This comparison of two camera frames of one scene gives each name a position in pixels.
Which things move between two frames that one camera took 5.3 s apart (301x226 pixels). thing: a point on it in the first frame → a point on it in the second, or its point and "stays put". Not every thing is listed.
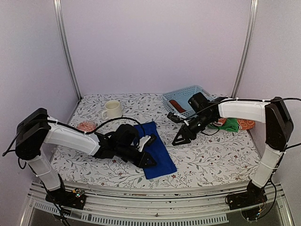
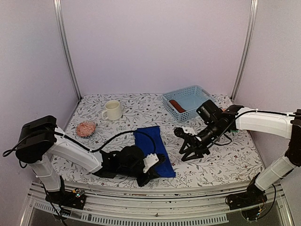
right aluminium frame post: (253, 13) stays put
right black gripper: (183, 131) → (195, 143)
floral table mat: (225, 153) stays put
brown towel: (177, 106) stays put
